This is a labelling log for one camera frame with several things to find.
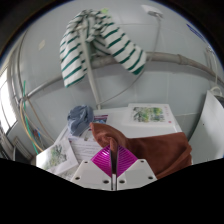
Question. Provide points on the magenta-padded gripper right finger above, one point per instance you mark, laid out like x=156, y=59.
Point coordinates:
x=131, y=171

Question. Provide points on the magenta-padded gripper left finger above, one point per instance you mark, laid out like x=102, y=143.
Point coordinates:
x=96, y=173

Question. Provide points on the brown towel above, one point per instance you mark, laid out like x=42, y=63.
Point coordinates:
x=160, y=150

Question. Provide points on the white printed paper sheet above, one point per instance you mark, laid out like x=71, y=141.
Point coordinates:
x=85, y=150

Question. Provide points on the colourful printed leaflet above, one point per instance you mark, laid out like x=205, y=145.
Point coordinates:
x=101, y=119

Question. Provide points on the crumpled blue-grey cloth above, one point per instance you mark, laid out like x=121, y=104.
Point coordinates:
x=79, y=120

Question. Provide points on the white upright pipe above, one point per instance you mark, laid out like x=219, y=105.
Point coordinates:
x=95, y=86

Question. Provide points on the white washing machine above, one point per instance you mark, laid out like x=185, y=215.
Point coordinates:
x=210, y=133

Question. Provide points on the window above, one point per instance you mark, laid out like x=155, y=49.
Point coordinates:
x=7, y=103

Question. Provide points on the green-striped white cloth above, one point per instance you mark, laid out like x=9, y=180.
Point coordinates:
x=73, y=56

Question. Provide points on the long grey wall pipe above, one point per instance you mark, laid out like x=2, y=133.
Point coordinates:
x=166, y=56

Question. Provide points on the small pale wall label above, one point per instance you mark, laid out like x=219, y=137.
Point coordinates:
x=41, y=45

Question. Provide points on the blue wall sign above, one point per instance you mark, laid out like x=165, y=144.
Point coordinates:
x=195, y=29

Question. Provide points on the white wall socket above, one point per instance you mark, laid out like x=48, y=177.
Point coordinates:
x=151, y=10

